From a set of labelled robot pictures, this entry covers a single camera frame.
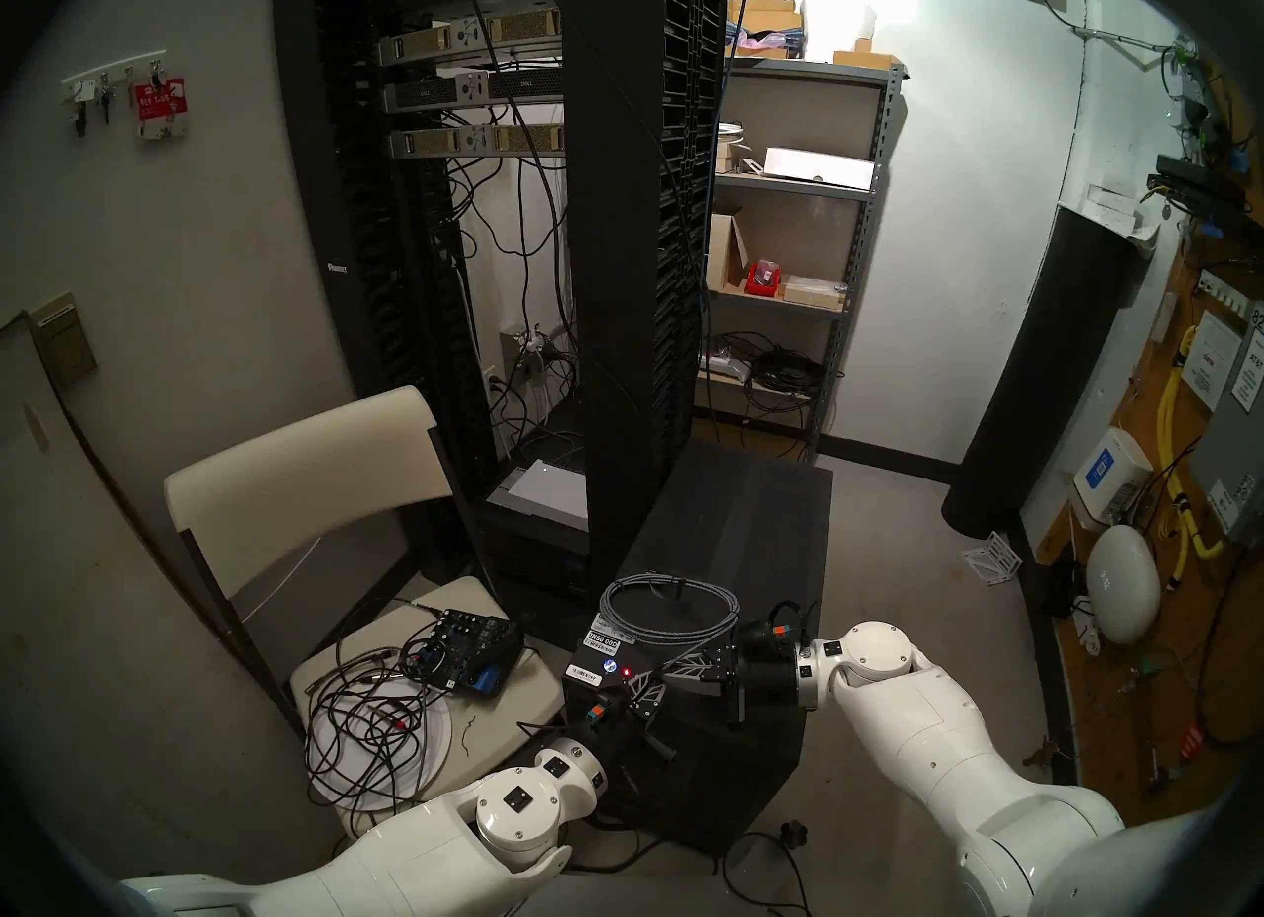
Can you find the black workstation tower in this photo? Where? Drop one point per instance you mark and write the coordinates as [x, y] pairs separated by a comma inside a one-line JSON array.
[[731, 520]]

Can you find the white box with blue label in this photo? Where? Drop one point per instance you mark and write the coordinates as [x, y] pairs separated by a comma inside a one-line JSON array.
[[1111, 476]]

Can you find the red and white tag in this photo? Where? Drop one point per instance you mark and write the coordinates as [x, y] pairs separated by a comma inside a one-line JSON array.
[[160, 110]]

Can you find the grey metal shelving unit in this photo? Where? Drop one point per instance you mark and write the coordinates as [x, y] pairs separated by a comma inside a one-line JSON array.
[[810, 71]]

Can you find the wall power outlet box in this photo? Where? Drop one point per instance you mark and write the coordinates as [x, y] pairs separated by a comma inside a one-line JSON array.
[[533, 347]]

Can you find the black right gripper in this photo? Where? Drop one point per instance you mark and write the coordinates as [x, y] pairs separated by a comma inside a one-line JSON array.
[[765, 683]]

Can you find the white notice paper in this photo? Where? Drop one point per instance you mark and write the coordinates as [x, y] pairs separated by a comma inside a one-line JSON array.
[[1210, 362]]

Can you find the black electronics board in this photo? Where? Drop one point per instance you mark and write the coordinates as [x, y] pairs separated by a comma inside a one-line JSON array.
[[464, 643]]

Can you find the beige wall plate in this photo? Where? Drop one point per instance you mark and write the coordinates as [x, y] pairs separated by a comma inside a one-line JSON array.
[[62, 340]]

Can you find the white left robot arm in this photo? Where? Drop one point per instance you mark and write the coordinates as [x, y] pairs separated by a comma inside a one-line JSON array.
[[395, 856]]

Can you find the cream folding chair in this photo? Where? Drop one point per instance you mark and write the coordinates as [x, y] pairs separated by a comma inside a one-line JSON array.
[[296, 471]]

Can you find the black server rack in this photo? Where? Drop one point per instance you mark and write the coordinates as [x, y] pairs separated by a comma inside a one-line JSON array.
[[622, 234]]

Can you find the small red box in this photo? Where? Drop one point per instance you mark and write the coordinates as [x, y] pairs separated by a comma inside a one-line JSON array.
[[762, 278]]

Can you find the black power adapter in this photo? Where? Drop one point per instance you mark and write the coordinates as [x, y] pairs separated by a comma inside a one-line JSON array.
[[1059, 589]]

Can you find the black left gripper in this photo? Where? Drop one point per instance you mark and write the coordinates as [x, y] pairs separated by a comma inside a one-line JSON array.
[[617, 737]]

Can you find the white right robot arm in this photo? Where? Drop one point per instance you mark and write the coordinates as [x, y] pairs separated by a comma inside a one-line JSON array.
[[938, 747]]

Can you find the open cardboard box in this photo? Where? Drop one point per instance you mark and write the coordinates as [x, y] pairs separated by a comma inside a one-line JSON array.
[[726, 253]]

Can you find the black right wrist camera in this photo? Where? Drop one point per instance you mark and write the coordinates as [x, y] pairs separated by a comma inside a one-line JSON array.
[[770, 634]]

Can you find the beige rack server unit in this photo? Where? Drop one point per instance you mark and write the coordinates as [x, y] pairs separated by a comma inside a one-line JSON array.
[[464, 36], [464, 142]]

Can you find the black modem box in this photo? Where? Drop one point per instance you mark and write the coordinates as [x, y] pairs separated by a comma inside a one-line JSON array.
[[1195, 184]]

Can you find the white round plate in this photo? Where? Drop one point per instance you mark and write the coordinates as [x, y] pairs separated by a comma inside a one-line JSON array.
[[430, 737]]

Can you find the grey metal electrical box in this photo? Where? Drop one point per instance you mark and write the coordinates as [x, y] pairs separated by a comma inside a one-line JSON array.
[[1239, 461]]

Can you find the flat tan box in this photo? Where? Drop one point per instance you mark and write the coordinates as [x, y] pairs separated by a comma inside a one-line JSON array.
[[812, 293]]

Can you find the white flat network device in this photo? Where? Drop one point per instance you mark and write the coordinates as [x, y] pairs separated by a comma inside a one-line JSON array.
[[543, 495]]

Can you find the large brown cardboard box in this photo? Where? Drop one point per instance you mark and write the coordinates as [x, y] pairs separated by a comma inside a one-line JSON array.
[[765, 16]]

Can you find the white flat box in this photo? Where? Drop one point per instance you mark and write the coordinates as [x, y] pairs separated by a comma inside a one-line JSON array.
[[820, 167]]

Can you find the white key rack with keys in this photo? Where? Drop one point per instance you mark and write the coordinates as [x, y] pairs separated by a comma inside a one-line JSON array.
[[109, 73]]

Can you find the white oval router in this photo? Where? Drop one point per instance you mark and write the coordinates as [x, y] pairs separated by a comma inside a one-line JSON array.
[[1123, 584]]

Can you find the black Dell rack server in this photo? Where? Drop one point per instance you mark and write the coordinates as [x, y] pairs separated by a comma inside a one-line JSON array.
[[464, 90]]

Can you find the stack of small white cartons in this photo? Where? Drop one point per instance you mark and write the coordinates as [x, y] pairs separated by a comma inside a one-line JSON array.
[[1116, 206]]

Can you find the small brown cardboard box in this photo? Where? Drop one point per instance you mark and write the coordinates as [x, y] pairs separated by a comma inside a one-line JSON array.
[[864, 59]]

